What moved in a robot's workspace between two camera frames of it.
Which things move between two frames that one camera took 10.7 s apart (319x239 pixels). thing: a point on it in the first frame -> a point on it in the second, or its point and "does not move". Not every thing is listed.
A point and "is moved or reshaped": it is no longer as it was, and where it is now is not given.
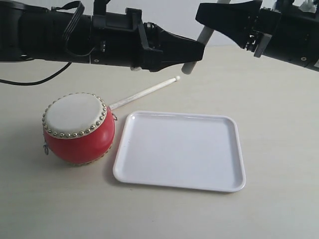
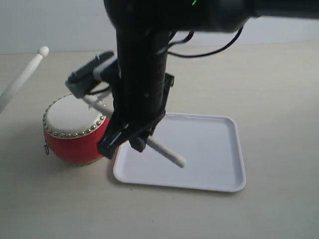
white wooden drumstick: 203,37 -> 155,145
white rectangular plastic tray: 186,151 does not move
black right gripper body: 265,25 -> 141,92
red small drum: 78,128 does not move
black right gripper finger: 238,21 -> 116,134
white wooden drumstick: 134,96 is moved or reshaped
